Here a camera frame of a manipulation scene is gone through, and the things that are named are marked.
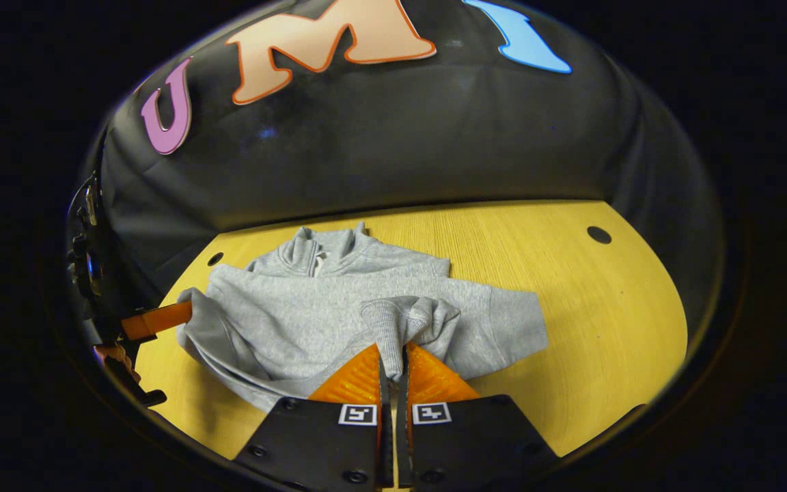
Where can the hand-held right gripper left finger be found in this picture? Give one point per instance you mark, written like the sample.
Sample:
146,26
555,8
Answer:
383,444

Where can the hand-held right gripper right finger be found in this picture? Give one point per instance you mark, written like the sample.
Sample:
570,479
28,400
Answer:
402,444

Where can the grey zip-neck sweatshirt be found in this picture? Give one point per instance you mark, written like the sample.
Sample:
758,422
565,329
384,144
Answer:
339,307

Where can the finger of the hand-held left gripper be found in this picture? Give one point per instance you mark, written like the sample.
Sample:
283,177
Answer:
158,319

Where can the black backdrop cloth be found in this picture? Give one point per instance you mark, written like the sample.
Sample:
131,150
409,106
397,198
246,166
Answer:
400,137

